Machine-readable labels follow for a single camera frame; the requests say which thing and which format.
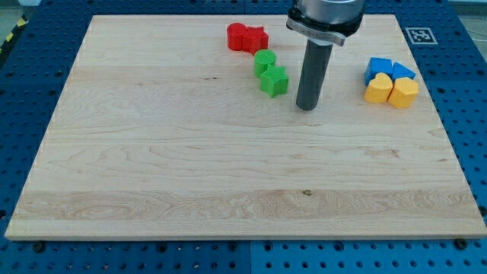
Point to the white fiducial marker tag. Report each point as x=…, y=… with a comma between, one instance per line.
x=421, y=36

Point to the light wooden board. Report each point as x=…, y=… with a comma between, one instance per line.
x=162, y=133

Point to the blue cube block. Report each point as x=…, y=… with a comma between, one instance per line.
x=377, y=65

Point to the green star block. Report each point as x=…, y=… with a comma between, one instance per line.
x=274, y=80

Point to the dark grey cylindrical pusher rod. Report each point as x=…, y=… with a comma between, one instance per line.
x=316, y=59

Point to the yellow black hazard tape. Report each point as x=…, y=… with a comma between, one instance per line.
x=14, y=35

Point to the red cylinder block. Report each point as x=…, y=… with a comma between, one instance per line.
x=235, y=33

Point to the yellow pentagon block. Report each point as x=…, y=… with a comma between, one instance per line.
x=405, y=91

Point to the yellow heart block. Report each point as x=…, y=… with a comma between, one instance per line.
x=378, y=89

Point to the blue triangle block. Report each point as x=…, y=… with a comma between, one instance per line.
x=401, y=71

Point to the red star block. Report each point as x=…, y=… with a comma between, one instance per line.
x=255, y=39

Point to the green cylinder block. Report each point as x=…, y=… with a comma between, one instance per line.
x=262, y=59

